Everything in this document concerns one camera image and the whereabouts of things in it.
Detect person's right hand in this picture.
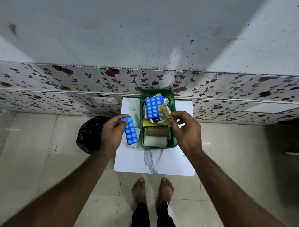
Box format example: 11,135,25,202
169,111,203,155

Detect person's left hand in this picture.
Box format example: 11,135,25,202
100,114,130,154

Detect blue tablet blister pack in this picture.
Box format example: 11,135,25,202
145,95,164,119
121,116,138,145

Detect yellowish tablet strip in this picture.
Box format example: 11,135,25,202
158,104,175,123

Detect person's right forearm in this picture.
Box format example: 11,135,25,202
184,150,287,227

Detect person's left forearm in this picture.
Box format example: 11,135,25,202
0,150,118,227

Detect brown bandage roll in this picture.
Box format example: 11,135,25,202
144,127,171,137

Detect green plastic basket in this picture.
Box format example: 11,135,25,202
140,89,178,150

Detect white gauze roll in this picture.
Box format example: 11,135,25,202
143,136,168,147

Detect clear plastic packet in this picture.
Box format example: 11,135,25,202
163,97,175,111

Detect black bin bag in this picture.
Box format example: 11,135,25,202
76,116,112,155

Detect person's right foot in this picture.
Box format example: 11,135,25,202
156,177,175,207

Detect person's foot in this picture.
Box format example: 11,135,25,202
156,177,175,207
131,178,147,208

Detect person's left foot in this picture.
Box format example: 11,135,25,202
131,178,147,208

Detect black trousers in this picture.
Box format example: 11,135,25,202
131,201,176,227

